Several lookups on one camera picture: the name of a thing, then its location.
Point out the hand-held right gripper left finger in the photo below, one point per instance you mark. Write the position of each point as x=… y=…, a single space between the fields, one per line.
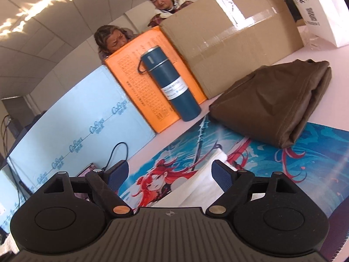
x=118 y=175

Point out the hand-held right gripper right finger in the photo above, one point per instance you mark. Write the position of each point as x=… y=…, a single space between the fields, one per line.
x=220 y=175

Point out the cream white garment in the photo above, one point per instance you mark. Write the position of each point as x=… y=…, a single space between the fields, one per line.
x=201 y=185

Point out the smartphone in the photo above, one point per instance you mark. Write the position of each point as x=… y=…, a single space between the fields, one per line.
x=85 y=170

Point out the light blue cardboard box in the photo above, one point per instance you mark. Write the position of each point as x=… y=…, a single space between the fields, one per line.
x=81 y=109
x=11 y=196

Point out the printed desk mat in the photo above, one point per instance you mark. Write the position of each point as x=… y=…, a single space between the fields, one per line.
x=300 y=163

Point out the orange cardboard box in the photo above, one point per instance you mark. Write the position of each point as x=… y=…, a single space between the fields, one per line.
x=131 y=87

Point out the folded brown garment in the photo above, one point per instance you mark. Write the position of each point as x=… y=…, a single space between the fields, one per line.
x=272 y=101

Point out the dark blue thermos bottle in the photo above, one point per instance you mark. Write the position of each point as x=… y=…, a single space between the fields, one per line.
x=171 y=87

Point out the brown cardboard box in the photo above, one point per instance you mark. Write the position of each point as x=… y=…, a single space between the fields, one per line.
x=231 y=46

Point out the white paper bag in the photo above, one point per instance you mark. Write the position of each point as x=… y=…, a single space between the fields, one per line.
x=321 y=11

